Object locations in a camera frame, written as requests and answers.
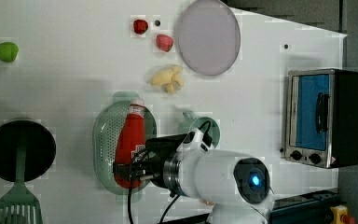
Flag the green mug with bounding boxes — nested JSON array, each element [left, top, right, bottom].
[[178, 111, 220, 147]]

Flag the yellow toy banana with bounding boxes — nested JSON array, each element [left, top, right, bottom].
[[150, 65, 184, 94]]

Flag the red plush ketchup bottle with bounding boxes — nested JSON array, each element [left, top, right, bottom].
[[114, 97, 147, 189]]

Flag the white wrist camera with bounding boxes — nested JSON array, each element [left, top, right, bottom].
[[176, 128, 214, 152]]

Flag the pink toy strawberry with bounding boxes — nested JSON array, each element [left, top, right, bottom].
[[156, 35, 174, 52]]

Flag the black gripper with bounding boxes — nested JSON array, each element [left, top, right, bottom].
[[112, 133, 186, 189]]

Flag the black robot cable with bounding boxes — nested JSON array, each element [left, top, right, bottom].
[[126, 120, 213, 224]]

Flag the dark red toy strawberry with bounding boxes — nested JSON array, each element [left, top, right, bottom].
[[133, 20, 148, 35]]

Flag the green slotted spatula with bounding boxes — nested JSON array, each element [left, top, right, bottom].
[[0, 139, 43, 224]]

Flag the green oval strainer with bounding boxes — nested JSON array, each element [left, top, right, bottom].
[[92, 91, 158, 196]]

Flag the lilac round plate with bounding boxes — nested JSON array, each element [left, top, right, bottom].
[[176, 0, 241, 76]]

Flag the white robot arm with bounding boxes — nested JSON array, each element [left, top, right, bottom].
[[113, 134, 274, 224]]

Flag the black frying pan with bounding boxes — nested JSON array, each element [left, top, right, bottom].
[[0, 119, 56, 182]]

